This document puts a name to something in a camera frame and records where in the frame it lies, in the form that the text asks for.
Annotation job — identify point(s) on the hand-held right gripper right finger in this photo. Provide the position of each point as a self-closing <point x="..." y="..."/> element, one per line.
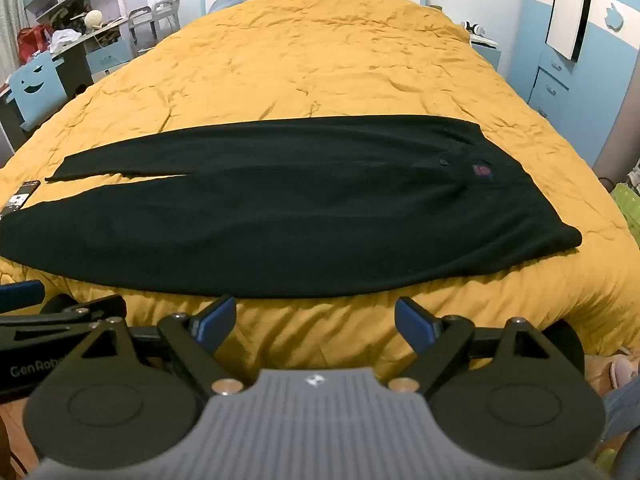
<point x="412" y="322"/>

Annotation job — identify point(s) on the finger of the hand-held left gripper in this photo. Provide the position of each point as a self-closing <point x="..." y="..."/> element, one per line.
<point x="75" y="307"/>
<point x="20" y="295"/>

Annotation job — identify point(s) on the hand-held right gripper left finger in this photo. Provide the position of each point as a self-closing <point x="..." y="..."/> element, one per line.
<point x="219" y="317"/>

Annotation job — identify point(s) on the black pants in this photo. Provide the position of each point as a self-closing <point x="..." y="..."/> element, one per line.
<point x="280" y="220"/>

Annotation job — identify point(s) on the black smartphone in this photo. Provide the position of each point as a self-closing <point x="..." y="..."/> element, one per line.
<point x="22" y="197"/>

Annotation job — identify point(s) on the blue smiley face chair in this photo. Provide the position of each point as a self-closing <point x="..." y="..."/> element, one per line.
<point x="37" y="87"/>

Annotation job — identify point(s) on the pink slipper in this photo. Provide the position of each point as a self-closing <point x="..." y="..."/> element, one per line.
<point x="625" y="370"/>

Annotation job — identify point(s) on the person's leg in jeans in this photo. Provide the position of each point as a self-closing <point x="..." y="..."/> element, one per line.
<point x="625" y="410"/>

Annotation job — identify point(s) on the green bag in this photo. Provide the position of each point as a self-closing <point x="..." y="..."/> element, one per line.
<point x="627" y="215"/>

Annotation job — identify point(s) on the cluttered desk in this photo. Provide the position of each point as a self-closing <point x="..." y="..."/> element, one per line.
<point x="95" y="55"/>

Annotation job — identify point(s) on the red bag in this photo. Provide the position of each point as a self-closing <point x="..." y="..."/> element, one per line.
<point x="32" y="42"/>

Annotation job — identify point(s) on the white cloth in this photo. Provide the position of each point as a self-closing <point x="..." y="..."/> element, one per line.
<point x="65" y="39"/>

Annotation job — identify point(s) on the yellow quilted blanket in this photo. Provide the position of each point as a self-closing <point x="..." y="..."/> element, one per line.
<point x="320" y="70"/>

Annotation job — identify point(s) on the blue nightstand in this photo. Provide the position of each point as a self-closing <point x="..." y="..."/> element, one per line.
<point x="487" y="50"/>

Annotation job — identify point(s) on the beige round ball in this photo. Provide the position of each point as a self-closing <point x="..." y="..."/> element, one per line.
<point x="93" y="18"/>

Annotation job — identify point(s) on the grey chair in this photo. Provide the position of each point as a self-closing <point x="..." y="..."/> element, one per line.
<point x="167" y="17"/>
<point x="142" y="27"/>

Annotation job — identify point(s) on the blue wardrobe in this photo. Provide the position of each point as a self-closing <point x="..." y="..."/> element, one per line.
<point x="607" y="110"/>

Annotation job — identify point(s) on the black and white headphones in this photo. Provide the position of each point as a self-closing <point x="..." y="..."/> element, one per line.
<point x="474" y="27"/>

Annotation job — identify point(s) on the white hanging board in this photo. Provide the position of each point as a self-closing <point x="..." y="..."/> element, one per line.
<point x="570" y="5"/>

